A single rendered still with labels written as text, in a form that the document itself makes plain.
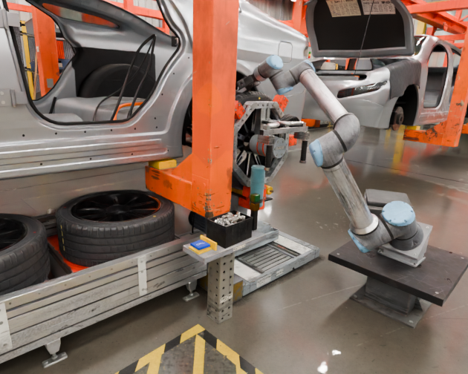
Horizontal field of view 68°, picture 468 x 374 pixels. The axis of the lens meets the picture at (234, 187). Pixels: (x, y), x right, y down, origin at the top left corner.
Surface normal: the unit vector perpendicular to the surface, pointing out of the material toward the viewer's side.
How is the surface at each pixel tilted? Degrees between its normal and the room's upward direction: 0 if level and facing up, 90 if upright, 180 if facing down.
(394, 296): 90
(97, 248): 90
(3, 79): 90
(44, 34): 90
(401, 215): 40
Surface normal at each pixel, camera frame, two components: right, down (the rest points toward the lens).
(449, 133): -0.74, 0.17
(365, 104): -0.13, 0.28
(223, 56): 0.68, 0.24
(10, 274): 0.89, 0.17
